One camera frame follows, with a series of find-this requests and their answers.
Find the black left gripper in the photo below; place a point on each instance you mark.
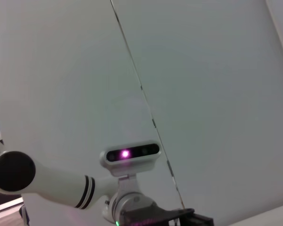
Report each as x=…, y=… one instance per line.
x=151, y=217

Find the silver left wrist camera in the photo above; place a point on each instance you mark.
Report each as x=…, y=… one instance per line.
x=141, y=153

